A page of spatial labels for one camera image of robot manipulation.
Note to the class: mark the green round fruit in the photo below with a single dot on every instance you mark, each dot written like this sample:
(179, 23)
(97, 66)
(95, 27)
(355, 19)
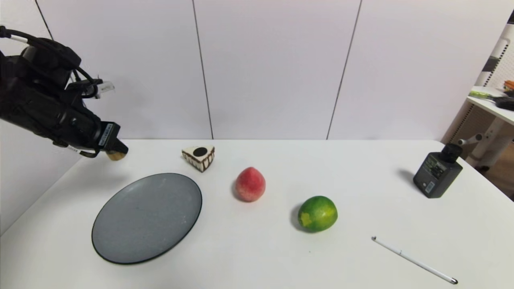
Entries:
(318, 214)

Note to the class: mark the orange item on desk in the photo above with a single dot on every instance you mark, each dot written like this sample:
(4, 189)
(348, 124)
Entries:
(509, 85)

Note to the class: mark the gray round plate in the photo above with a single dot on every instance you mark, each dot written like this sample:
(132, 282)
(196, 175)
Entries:
(146, 218)

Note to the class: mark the red peach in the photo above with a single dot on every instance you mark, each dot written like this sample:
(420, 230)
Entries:
(249, 185)

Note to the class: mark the dark gray ink bottle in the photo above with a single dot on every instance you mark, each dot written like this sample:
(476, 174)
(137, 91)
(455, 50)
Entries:
(435, 174)

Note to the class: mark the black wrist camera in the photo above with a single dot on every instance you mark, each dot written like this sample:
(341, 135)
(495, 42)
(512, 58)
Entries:
(50, 60)

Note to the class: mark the green item on desk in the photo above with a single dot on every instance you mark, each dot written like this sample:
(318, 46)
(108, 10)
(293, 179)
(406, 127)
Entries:
(482, 95)

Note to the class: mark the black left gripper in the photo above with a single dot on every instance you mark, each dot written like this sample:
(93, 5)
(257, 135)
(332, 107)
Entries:
(109, 137)

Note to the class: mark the white pegboard rack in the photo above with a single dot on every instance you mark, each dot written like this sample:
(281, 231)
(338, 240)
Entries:
(500, 56)

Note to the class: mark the black item on desk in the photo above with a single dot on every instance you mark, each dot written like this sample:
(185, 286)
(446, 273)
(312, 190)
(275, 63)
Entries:
(505, 103)

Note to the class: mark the cake slice toy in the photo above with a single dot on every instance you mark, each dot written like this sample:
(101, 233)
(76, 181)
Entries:
(199, 157)

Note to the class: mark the white pen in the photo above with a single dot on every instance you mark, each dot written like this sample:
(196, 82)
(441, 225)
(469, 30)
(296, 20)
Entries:
(413, 261)

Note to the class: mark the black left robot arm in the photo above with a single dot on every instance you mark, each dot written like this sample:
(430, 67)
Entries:
(20, 104)

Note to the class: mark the white side desk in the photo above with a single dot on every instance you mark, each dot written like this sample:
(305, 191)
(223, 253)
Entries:
(492, 110)

